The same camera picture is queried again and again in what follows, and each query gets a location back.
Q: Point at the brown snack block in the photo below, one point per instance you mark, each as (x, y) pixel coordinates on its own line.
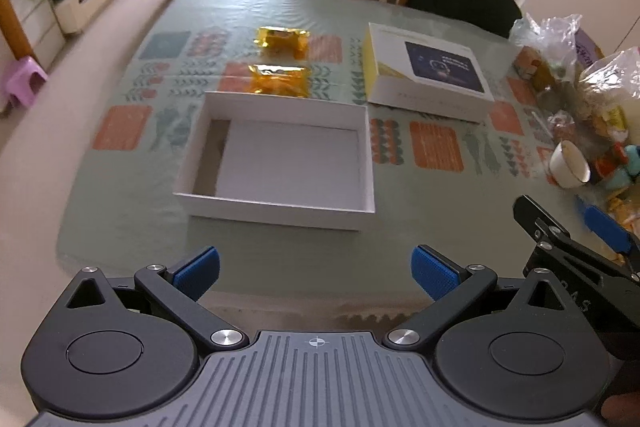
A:
(525, 63)

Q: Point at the white box lid tablet print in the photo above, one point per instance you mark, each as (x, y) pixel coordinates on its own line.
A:
(430, 74)

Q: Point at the person's right hand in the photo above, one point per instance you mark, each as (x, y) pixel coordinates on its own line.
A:
(622, 413)

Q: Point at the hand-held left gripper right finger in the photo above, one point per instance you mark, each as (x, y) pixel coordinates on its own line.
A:
(432, 273)

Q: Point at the white cardboard box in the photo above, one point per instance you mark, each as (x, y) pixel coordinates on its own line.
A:
(290, 167)

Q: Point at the purple packet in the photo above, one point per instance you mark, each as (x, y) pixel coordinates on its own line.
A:
(589, 47)

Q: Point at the clear crumpled plastic bag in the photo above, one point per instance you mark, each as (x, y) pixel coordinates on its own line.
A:
(547, 32)

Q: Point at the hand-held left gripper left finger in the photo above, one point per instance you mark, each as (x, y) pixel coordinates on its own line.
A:
(197, 274)

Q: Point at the white cup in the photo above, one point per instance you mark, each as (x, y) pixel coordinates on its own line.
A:
(567, 164)

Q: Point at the purple plastic stool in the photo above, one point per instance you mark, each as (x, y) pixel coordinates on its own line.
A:
(22, 79)

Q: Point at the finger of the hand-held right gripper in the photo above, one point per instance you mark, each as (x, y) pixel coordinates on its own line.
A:
(537, 219)
(607, 227)

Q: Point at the clear plastic bag of snacks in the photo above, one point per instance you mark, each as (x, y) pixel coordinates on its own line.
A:
(612, 82)

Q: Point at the white drawer cabinet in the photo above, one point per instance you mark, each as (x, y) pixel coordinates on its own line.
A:
(35, 24)

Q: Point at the teal toy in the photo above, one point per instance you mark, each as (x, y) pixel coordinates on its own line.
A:
(629, 164)

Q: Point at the yellow snack packet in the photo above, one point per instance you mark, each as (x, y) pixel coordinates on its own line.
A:
(277, 80)
(282, 41)

